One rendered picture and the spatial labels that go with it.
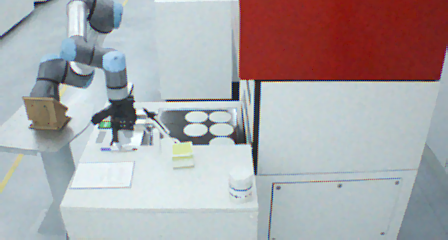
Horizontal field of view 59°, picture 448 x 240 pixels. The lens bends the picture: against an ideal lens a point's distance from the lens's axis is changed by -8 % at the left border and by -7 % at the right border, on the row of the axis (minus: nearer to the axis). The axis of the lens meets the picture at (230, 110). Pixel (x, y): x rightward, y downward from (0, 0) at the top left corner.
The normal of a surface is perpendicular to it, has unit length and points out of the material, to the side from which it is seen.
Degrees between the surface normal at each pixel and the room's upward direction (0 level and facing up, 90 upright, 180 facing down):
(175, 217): 90
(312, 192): 90
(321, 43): 90
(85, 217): 90
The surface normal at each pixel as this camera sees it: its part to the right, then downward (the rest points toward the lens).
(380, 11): 0.04, 0.49
